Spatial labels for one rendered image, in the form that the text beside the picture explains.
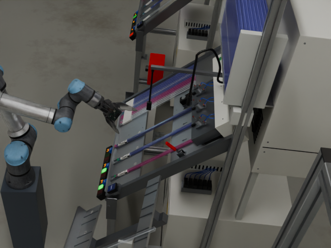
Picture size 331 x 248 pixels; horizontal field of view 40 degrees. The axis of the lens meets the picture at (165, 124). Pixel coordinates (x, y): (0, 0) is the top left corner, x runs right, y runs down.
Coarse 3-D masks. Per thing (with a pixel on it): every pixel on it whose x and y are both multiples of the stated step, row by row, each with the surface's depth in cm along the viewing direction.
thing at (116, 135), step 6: (120, 114) 262; (120, 120) 259; (120, 126) 256; (114, 138) 248; (114, 144) 244; (114, 150) 242; (114, 156) 239; (114, 162) 237; (108, 174) 229; (108, 180) 227
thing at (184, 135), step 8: (208, 56) 245; (200, 64) 244; (208, 64) 239; (200, 80) 235; (208, 80) 230; (192, 88) 235; (176, 96) 239; (176, 104) 235; (176, 112) 230; (176, 120) 226; (184, 120) 221; (176, 128) 221; (176, 136) 217; (184, 136) 213; (176, 144) 213; (192, 144) 206; (208, 144) 198; (176, 152) 209
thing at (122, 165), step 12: (132, 120) 253; (144, 120) 245; (120, 132) 253; (132, 132) 244; (132, 144) 237; (144, 144) 232; (120, 156) 237; (132, 156) 230; (120, 168) 230; (120, 180) 224
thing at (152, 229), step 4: (152, 228) 167; (140, 232) 170; (144, 232) 169; (148, 232) 168; (132, 236) 172; (136, 236) 171; (140, 236) 170; (120, 240) 176; (124, 240) 174; (128, 240) 173; (112, 244) 178; (116, 244) 176; (120, 244) 176
